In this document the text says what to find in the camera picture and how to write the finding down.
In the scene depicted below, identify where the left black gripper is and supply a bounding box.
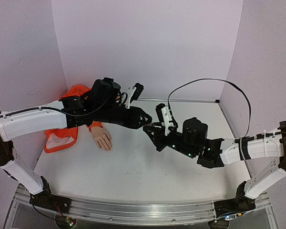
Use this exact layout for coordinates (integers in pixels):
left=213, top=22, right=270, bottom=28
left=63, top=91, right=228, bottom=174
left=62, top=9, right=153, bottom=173
left=95, top=105, right=154, bottom=131

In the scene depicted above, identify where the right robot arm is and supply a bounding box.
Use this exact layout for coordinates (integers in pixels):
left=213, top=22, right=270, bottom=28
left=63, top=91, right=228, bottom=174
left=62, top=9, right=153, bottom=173
left=143, top=117, right=286, bottom=199

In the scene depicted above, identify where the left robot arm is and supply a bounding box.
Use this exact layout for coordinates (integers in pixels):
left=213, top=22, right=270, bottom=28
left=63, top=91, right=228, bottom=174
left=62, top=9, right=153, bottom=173
left=0, top=77, right=152, bottom=208

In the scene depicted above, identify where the mannequin hand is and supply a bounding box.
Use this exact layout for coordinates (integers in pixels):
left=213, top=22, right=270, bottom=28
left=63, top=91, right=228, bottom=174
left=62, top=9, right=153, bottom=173
left=91, top=126, right=112, bottom=152

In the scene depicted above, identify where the orange hoodie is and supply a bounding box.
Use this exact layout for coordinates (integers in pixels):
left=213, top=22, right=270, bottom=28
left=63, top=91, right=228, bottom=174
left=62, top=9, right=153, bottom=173
left=43, top=84, right=90, bottom=154

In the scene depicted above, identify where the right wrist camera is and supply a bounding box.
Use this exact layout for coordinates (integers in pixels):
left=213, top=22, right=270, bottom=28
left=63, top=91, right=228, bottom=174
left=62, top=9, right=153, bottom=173
left=155, top=103, right=178, bottom=136

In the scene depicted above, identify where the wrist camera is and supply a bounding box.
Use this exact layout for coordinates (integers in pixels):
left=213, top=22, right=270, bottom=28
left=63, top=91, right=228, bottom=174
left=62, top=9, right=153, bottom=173
left=124, top=83, right=144, bottom=109
left=155, top=103, right=178, bottom=136

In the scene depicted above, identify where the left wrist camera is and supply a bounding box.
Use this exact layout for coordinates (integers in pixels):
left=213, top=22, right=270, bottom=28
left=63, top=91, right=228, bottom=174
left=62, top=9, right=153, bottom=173
left=124, top=83, right=144, bottom=109

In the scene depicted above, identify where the black right camera cable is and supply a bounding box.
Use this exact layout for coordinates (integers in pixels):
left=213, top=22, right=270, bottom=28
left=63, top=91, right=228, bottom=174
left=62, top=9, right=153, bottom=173
left=167, top=78, right=253, bottom=138

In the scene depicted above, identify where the aluminium front rail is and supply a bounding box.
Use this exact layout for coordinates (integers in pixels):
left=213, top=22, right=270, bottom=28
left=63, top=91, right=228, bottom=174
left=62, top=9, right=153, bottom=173
left=3, top=185, right=278, bottom=229

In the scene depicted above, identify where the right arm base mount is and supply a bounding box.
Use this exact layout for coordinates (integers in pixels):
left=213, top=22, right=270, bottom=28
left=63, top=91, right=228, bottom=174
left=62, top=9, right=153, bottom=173
left=214, top=181, right=255, bottom=219

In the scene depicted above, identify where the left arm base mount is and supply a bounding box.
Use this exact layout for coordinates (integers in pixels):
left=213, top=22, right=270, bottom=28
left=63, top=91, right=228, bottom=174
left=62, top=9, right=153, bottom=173
left=30, top=176, right=72, bottom=214

